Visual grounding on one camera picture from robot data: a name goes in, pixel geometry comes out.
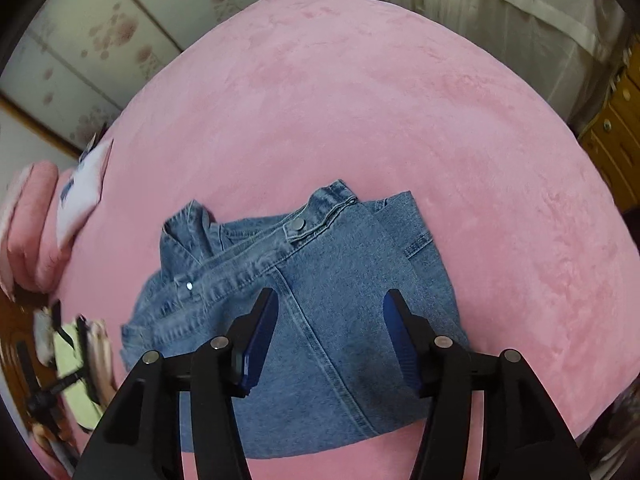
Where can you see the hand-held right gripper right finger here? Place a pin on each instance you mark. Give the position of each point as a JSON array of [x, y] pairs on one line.
[[400, 340]]

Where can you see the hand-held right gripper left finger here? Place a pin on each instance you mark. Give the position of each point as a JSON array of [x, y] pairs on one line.
[[260, 340]]

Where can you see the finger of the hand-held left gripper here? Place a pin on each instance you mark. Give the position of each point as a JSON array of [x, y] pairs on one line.
[[32, 380]]

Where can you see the blue denim jacket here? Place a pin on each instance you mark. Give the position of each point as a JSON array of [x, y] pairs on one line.
[[325, 300]]

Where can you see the wooden headboard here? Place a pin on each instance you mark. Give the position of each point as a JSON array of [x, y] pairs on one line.
[[12, 385]]

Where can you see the green and black folded garment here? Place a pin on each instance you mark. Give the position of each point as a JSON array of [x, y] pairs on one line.
[[75, 400]]

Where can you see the grey patterned cloth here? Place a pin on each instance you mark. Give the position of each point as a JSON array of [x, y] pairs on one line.
[[42, 330]]

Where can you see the folded pink quilt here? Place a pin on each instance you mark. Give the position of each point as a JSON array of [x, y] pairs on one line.
[[30, 220]]

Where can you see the white star-shaped pillow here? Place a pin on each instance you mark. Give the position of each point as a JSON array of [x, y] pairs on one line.
[[85, 185]]

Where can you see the pink plush blanket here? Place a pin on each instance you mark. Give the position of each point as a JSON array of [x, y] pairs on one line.
[[375, 110]]

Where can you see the wooden drawer cabinet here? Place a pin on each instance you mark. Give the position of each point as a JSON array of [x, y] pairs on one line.
[[615, 135]]

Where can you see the floral wardrobe doors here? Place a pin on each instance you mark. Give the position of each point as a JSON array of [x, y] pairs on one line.
[[100, 35]]

